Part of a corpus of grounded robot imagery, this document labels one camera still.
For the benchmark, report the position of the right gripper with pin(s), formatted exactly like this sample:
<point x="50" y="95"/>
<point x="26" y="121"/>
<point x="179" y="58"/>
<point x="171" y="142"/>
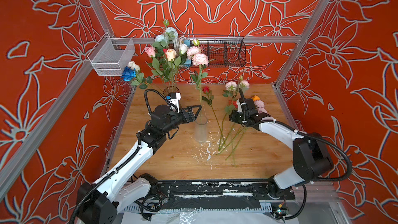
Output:
<point x="233" y="113"/>

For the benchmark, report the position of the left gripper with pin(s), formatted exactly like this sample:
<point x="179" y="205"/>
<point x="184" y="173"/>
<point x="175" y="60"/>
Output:
<point x="182" y="113"/>

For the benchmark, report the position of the clear glass vase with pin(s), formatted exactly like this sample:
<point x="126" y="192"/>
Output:
<point x="201" y="128"/>

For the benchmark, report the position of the pink carnation spray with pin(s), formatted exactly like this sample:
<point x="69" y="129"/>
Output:
<point x="200" y="60"/>
<point x="231" y="92"/>

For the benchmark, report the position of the white rose stem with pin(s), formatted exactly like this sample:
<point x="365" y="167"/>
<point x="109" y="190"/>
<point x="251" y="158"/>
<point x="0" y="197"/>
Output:
<point x="133" y="66"/>
<point x="181" y="58"/>

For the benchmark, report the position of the peach rose stem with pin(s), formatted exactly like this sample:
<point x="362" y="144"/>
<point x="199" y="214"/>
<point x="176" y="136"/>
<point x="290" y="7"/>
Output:
<point x="171" y="56"/>

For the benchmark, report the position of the blue rose stem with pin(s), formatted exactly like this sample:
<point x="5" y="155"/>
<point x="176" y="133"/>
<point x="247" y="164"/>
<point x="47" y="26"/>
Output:
<point x="126" y="76"/>

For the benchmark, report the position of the dark ribbed glass vase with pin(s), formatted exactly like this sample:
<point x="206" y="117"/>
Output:
<point x="171" y="91"/>

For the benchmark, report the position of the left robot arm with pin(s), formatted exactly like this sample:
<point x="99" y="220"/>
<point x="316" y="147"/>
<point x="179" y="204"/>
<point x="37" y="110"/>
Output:
<point x="100" y="202"/>

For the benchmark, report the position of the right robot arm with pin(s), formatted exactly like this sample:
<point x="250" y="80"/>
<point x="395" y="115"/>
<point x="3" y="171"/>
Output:
<point x="311" y="158"/>

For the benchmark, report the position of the light blue power strip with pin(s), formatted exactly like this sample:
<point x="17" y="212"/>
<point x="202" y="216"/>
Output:
<point x="187" y="42"/>

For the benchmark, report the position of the small circuit board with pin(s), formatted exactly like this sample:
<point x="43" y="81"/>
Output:
<point x="280" y="212"/>

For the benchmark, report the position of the black wire wall basket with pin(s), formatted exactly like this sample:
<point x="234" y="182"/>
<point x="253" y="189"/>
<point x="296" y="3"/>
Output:
<point x="222" y="50"/>

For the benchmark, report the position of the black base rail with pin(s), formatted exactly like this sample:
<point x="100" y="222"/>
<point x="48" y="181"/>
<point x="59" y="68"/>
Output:
<point x="237" y="195"/>

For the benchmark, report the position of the clear acrylic wall bin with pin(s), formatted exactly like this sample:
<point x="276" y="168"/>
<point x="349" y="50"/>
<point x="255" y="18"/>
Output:
<point x="111" y="55"/>

